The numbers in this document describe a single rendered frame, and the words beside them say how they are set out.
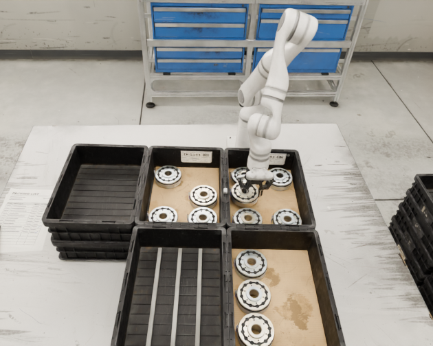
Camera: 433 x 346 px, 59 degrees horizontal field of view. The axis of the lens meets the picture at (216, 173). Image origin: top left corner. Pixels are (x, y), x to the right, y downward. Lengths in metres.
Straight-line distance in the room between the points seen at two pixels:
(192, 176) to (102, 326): 0.63
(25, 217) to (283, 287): 1.04
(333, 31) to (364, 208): 1.88
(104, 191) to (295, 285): 0.78
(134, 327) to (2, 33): 3.63
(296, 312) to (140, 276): 0.49
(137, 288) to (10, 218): 0.69
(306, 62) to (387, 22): 1.35
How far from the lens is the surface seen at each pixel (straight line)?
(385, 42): 4.59
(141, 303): 1.23
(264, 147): 1.24
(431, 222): 2.12
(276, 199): 1.49
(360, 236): 1.64
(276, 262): 1.31
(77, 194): 1.54
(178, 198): 1.46
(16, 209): 1.75
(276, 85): 1.20
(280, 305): 1.24
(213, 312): 1.20
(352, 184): 1.84
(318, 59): 3.39
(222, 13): 3.06
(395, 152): 3.33
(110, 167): 1.62
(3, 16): 4.33
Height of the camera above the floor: 1.91
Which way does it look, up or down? 44 degrees down
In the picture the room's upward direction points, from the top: 3 degrees clockwise
